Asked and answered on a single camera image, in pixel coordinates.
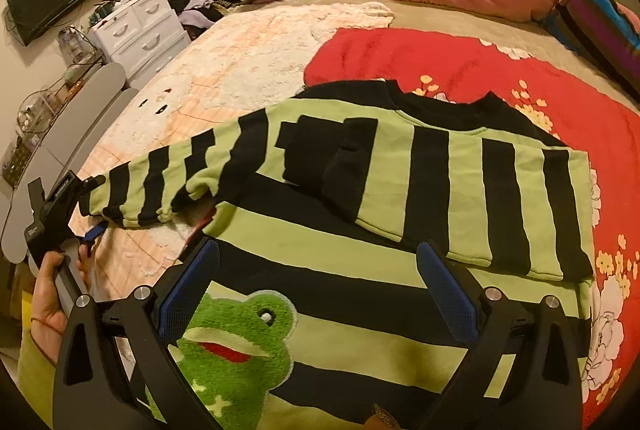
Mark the peach plush blanket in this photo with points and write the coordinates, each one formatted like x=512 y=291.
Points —
x=240 y=60

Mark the person's left forearm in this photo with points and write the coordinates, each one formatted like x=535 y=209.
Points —
x=35 y=375

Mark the colourful striped blanket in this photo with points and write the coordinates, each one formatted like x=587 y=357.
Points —
x=600 y=15

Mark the beige bed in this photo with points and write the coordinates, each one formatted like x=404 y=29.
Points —
x=450 y=23

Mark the grey rounded footboard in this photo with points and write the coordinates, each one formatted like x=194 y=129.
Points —
x=95 y=90

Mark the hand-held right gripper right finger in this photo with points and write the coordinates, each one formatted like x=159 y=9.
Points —
x=447 y=292

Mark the white drawer chest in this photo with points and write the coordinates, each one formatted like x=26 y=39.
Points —
x=145 y=30

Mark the red floral blanket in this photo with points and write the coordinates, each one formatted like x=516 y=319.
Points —
x=575 y=125

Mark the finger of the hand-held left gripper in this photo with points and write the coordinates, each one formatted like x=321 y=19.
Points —
x=95 y=235
x=94 y=183

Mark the person's left hand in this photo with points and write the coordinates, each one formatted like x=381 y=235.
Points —
x=47 y=310

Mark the clear glass jar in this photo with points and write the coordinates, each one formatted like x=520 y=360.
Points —
x=35 y=110

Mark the green black striped frog sweater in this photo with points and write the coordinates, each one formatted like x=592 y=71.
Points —
x=350 y=220

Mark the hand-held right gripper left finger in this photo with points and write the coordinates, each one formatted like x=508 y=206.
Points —
x=187 y=292

